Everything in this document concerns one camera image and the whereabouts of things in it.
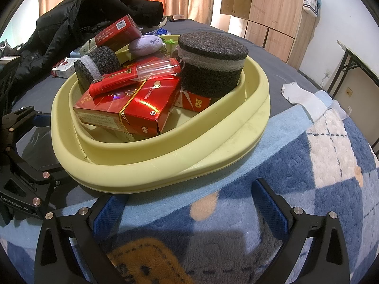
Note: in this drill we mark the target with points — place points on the blue white pack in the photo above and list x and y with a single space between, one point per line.
76 53

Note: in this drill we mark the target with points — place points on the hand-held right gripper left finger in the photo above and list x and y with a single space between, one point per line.
106 216

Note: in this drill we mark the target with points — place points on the black jacket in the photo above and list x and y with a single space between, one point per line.
74 11

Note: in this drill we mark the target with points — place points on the blue checked plush blanket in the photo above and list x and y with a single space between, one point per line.
296 168

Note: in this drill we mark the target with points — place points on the small red cigarette box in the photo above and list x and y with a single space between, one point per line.
194 102

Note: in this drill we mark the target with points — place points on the red cigarette carton gold band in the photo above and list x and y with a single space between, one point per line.
139 109

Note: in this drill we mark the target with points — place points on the purple plush toy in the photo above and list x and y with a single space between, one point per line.
145 45

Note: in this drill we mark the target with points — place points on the folding table black legs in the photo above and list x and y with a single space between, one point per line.
359 57

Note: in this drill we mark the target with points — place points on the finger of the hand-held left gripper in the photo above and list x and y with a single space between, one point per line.
41 119
44 176

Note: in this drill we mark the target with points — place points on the red white cigarette pack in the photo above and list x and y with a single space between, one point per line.
62 67

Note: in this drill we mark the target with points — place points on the white wall socket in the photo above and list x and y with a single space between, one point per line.
327 74

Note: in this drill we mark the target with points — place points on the white plastic bag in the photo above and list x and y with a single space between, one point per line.
311 3

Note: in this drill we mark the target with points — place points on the red and white cigarette carton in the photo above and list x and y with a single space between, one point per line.
115 32

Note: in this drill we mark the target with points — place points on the yellow plastic basin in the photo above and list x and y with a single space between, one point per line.
148 159

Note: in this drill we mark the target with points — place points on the small black grey sponge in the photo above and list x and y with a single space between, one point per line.
103 62

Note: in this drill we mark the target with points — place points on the white sock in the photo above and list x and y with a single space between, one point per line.
299 96

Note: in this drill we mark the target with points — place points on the red lighter clear cap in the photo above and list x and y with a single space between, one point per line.
118 80

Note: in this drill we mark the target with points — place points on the beige wall socket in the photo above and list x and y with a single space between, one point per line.
349 92

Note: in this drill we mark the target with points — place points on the wooden wardrobe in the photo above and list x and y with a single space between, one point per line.
275 6

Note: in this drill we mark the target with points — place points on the large black grey sponge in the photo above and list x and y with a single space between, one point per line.
213 74

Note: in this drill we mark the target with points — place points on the blue foil packet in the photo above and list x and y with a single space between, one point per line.
158 31

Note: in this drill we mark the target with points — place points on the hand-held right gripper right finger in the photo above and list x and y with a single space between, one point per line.
268 210

